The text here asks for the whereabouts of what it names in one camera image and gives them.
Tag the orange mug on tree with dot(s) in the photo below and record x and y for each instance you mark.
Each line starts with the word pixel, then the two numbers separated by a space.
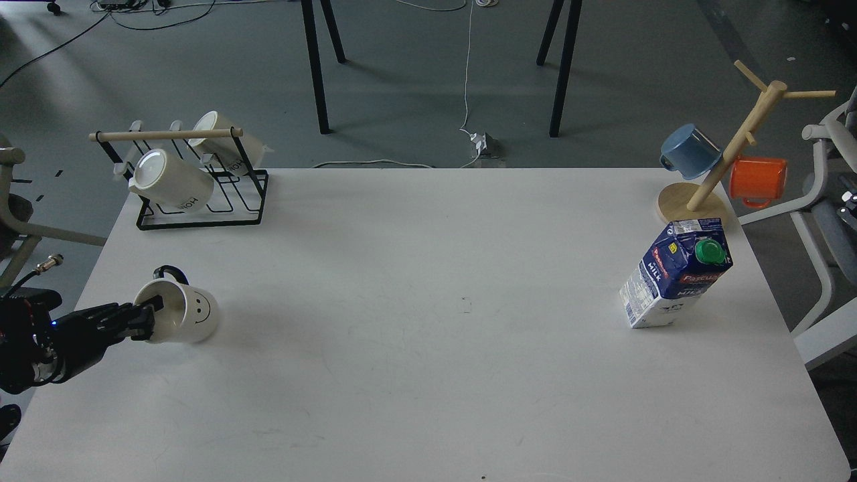
pixel 757 181

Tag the blue mug on tree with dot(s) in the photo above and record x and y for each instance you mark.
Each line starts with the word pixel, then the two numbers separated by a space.
pixel 689 152

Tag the white mug rear on rack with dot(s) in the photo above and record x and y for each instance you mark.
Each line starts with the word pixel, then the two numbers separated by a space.
pixel 228 154

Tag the white chair right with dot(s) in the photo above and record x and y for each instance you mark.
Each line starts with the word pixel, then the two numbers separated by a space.
pixel 824 217

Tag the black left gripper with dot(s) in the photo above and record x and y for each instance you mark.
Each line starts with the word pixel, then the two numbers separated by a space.
pixel 38 349

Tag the black table legs left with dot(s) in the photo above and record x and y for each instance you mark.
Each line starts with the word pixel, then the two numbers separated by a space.
pixel 311 38

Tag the white mug on rack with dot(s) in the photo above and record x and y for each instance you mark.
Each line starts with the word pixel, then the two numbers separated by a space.
pixel 171 182
pixel 228 154

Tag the white smiley face mug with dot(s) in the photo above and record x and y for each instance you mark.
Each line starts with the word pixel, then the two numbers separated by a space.
pixel 181 313

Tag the wooden mug tree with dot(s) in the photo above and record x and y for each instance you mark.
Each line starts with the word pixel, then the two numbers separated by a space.
pixel 687 200

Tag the blue white milk carton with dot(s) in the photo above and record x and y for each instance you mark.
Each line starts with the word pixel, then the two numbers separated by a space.
pixel 682 263

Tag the black table legs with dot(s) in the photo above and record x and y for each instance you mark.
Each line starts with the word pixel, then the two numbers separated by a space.
pixel 567 52
pixel 311 38

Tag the black wire mug rack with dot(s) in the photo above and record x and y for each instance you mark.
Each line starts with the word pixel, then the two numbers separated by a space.
pixel 236 200

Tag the white mug front on rack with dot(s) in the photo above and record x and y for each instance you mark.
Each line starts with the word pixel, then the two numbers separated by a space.
pixel 171 182

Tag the black table legs right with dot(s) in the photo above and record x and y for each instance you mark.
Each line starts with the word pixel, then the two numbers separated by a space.
pixel 567 52

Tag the power adapter on floor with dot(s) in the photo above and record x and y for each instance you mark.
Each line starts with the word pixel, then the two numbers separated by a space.
pixel 485 146

